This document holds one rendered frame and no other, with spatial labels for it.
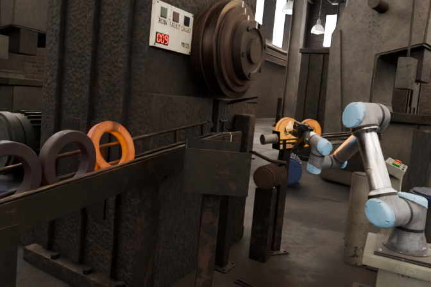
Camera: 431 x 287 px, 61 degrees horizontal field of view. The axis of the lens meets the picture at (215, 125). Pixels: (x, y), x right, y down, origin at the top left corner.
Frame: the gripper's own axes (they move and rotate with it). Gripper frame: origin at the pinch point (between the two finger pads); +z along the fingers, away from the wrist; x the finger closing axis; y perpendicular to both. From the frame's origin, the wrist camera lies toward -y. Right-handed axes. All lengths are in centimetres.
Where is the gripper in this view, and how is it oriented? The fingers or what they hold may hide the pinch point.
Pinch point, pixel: (287, 127)
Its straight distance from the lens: 218.9
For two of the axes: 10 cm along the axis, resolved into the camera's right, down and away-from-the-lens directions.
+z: -3.8, -3.6, 8.5
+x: -9.1, -0.5, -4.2
